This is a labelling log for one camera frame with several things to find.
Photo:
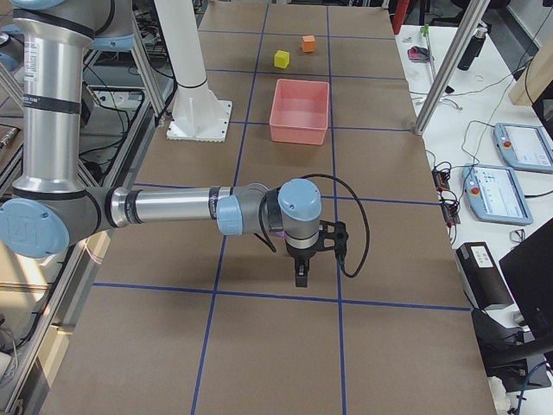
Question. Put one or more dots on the aluminium frame post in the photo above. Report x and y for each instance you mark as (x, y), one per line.
(474, 12)

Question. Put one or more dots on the long metal rod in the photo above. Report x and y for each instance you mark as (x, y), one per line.
(431, 57)

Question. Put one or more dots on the pink plastic bin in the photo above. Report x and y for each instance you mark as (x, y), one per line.
(299, 112)

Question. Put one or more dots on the near teach pendant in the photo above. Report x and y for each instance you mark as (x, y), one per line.
(494, 194)

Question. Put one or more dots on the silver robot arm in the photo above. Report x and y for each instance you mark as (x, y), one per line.
(51, 210)

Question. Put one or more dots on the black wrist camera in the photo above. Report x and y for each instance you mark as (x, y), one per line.
(333, 236)

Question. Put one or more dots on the pink black pouch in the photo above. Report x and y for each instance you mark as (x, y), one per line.
(418, 54)

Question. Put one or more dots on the teach pendant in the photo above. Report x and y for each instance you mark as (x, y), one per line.
(524, 147)
(494, 194)

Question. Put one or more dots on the small circuit board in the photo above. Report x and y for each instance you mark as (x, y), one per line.
(441, 179)

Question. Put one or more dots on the far teach pendant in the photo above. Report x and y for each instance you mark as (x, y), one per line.
(524, 147)

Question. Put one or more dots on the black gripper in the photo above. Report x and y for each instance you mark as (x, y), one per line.
(301, 257)

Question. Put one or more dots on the orange foam block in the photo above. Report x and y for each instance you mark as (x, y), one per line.
(308, 44)

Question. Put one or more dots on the black water bottle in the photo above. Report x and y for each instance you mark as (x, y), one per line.
(473, 48)

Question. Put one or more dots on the white pedestal column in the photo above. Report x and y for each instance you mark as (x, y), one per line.
(197, 114)

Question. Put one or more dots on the black white box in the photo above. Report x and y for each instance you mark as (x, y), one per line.
(482, 281)

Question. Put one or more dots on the black monitor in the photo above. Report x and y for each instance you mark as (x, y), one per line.
(527, 270)

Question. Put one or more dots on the yellow foam block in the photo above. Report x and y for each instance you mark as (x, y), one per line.
(281, 59)

